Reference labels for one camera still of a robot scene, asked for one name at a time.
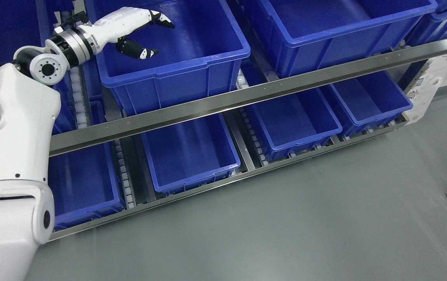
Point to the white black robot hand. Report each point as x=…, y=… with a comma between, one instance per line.
x=115, y=27

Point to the upper right blue bin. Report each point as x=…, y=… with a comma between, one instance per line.
x=300, y=36

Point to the steel shelf rail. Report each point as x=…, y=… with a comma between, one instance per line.
x=120, y=128

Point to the far right lower blue bin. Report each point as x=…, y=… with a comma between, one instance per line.
x=367, y=101

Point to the upper middle blue bin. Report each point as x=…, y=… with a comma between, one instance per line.
x=199, y=58

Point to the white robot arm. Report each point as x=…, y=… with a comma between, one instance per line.
x=29, y=107

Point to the lower middle blue bin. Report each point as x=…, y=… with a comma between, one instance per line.
x=190, y=154

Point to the blue bin lower left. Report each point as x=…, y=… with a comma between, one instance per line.
x=85, y=185

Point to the white sign board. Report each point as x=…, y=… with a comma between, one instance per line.
x=427, y=80

